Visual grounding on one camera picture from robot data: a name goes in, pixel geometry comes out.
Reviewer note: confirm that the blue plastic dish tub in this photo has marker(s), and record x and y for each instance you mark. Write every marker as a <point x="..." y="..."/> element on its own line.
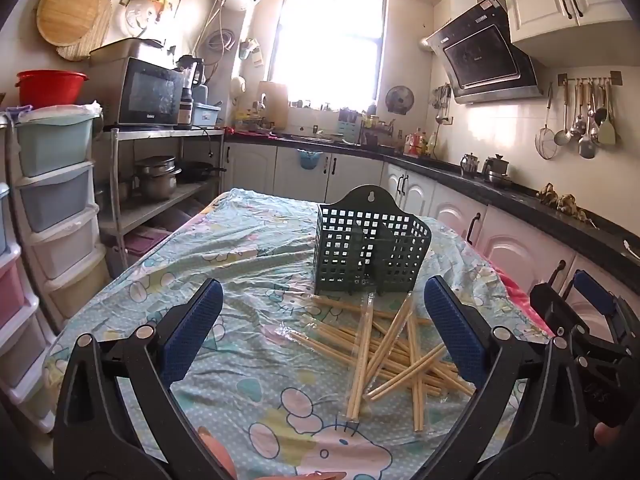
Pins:
<point x="205" y="115"/>

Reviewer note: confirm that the person's right hand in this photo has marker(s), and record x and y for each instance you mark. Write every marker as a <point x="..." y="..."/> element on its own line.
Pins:
<point x="606" y="435"/>

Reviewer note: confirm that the red plastic basin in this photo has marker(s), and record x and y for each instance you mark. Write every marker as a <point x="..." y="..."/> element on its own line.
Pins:
<point x="50" y="90"/>

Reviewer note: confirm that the green wall hanging organizer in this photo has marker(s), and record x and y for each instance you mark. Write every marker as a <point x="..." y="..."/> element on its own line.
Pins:
<point x="250" y="50"/>

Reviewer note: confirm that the pink fleece blanket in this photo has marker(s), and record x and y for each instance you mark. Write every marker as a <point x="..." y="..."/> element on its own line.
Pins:
<point x="520" y="305"/>

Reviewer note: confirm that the small wall fan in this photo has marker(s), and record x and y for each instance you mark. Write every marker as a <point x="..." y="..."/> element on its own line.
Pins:
<point x="400" y="99"/>

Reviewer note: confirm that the white lower kitchen cabinets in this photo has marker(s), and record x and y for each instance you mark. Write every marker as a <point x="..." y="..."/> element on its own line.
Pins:
<point x="350" y="170"/>

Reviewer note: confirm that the black blender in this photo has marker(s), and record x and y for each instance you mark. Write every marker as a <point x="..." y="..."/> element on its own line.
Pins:
<point x="186" y="105"/>

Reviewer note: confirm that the white round wall container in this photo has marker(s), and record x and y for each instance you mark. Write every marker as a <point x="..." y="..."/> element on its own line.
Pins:
<point x="239" y="87"/>

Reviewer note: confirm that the purple plastic box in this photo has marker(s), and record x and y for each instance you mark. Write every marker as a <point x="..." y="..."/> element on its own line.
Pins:
<point x="145" y="245"/>

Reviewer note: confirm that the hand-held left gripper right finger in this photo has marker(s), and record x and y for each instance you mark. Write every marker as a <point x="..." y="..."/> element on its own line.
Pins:
<point x="455" y="330"/>

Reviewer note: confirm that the hanging steel ladles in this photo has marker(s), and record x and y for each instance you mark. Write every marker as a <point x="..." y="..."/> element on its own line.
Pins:
<point x="440" y="102"/>

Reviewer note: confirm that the printed light blue tablecloth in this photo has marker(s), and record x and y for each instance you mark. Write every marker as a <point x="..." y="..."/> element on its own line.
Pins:
<point x="260" y="240"/>

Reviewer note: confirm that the row of hanging kitchen utensils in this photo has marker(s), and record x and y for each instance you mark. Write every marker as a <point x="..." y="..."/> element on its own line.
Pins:
<point x="586" y="147"/>

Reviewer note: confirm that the metal shelf rack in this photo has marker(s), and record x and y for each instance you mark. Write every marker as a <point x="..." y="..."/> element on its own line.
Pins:
<point x="160" y="133"/>

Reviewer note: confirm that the wooden cutting board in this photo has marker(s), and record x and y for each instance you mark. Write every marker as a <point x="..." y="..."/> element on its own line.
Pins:
<point x="274" y="105"/>

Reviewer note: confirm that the white round lid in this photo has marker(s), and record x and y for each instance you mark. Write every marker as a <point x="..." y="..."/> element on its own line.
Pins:
<point x="137" y="17"/>

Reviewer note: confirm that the black kitchen countertop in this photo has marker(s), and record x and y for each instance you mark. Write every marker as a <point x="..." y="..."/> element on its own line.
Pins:
<point x="525" y="205"/>

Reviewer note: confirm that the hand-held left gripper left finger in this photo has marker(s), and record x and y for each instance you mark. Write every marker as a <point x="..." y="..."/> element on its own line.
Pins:
<point x="192" y="327"/>

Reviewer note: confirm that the stacked steel pots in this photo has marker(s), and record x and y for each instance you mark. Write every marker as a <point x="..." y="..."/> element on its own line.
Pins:
<point x="157" y="180"/>

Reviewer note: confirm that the black range hood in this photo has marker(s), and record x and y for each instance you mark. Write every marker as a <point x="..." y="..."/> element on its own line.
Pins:
<point x="480" y="60"/>

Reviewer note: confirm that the round woven straw mat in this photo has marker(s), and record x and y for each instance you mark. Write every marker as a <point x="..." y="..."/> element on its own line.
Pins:
<point x="102" y="30"/>

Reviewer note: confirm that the metal spice rack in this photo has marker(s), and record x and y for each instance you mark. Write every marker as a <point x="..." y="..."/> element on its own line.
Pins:
<point x="377" y="135"/>

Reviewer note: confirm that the ginger roots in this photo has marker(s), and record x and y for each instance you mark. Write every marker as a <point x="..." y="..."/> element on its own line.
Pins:
<point x="565" y="202"/>

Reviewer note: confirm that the white upper cabinet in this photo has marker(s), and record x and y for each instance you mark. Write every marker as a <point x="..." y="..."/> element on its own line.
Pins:
<point x="540" y="0"/>

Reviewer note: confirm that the black microwave oven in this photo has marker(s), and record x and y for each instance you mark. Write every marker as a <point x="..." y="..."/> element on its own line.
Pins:
<point x="150" y="92"/>

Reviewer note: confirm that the steel kettle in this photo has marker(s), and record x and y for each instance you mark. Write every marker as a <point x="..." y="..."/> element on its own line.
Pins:
<point x="470" y="166"/>

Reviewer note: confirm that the pastel plastic drawer tower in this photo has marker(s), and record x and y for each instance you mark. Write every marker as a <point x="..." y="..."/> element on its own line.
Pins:
<point x="15" y="310"/>
<point x="55" y="195"/>

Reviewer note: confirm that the blue hanging trash bin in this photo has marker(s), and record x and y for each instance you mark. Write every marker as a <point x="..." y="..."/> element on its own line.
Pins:
<point x="310" y="161"/>

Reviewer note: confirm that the red dish cloth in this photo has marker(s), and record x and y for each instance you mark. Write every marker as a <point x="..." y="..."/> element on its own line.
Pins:
<point x="255" y="133"/>

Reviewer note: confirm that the pile of bamboo chopsticks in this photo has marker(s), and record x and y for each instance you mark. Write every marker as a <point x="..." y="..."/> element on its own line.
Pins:
<point x="367" y="340"/>

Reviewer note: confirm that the group of condiment bottles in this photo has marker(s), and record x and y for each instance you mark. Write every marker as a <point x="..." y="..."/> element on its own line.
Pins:
<point x="415" y="145"/>

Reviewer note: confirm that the grey plastic container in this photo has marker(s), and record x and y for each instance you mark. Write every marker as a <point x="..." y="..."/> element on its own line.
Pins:
<point x="125" y="52"/>

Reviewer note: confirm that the black frying pan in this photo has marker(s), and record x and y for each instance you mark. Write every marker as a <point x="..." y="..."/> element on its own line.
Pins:
<point x="197" y="171"/>

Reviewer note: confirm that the round bamboo tray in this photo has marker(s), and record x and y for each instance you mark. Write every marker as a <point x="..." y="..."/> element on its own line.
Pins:
<point x="67" y="7"/>

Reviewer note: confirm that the steel teapot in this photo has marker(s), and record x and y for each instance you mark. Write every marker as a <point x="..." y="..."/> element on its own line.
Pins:
<point x="496" y="170"/>

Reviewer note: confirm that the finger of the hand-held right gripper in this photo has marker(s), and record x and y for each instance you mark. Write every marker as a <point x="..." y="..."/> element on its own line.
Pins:
<point x="550" y="310"/>
<point x="592" y="292"/>

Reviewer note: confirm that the kitchen window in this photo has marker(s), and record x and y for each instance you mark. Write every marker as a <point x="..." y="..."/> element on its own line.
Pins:
<point x="325" y="45"/>

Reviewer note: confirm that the blue knife holder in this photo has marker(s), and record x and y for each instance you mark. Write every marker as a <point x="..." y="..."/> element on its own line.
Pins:
<point x="347" y="122"/>

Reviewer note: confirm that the green plastic utensil basket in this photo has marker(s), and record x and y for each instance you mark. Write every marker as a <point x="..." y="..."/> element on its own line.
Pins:
<point x="370" y="210"/>

